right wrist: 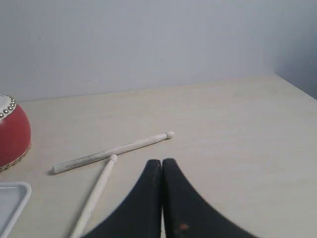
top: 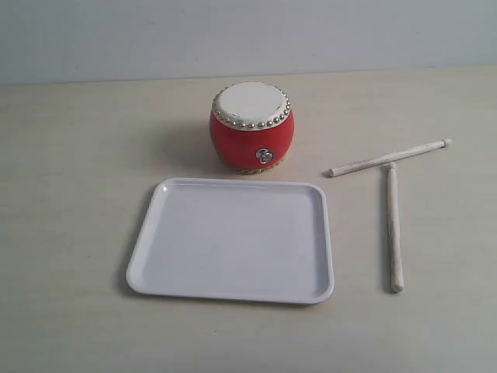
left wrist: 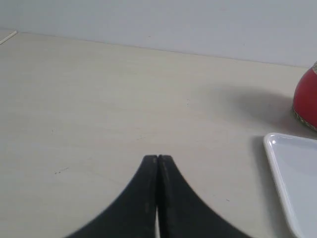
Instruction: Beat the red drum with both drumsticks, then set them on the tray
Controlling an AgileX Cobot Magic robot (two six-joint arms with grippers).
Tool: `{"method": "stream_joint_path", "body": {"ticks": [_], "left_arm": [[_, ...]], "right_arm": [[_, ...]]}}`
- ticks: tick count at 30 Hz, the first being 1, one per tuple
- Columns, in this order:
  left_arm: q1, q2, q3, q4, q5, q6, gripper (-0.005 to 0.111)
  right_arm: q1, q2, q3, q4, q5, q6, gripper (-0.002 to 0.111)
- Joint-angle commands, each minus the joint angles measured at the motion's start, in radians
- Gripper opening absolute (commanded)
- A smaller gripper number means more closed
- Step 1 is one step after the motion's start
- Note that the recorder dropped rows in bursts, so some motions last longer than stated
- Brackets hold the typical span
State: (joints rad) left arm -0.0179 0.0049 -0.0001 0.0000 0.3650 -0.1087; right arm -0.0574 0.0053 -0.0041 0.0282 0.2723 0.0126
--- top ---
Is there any pale wooden drumstick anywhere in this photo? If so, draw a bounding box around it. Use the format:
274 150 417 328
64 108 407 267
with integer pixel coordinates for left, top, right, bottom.
387 162 405 294
328 138 453 177

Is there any small red drum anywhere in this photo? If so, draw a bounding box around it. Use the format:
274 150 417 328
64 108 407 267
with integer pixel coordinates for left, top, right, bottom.
210 82 295 173

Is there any white rectangular plastic tray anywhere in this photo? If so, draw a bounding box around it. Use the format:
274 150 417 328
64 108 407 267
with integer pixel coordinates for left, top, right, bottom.
126 178 335 305

